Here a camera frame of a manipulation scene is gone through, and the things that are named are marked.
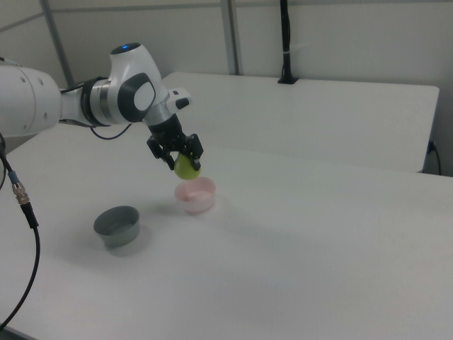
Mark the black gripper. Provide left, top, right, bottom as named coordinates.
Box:
left=143, top=114, right=205, bottom=171

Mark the green pear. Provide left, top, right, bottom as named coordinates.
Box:
left=173, top=153, right=203, bottom=180

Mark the pink bowl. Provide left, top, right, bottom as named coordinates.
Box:
left=173, top=177, right=217, bottom=214

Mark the grey bowl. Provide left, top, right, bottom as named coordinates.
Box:
left=93, top=205, right=141, bottom=248

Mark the white side table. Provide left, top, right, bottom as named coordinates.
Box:
left=127, top=72, right=440, bottom=174

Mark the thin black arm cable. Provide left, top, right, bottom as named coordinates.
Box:
left=89, top=124, right=132, bottom=140

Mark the grey aluminium partition post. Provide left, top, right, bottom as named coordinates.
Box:
left=38, top=0, right=77, bottom=89
left=219, top=0, right=246, bottom=76

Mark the black camera stand pole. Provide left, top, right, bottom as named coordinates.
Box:
left=277, top=0, right=300, bottom=85

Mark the black cable with metal connector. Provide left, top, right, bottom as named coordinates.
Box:
left=0, top=132, right=42, bottom=329

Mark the black wall cable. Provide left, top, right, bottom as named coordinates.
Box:
left=426, top=140, right=443, bottom=175

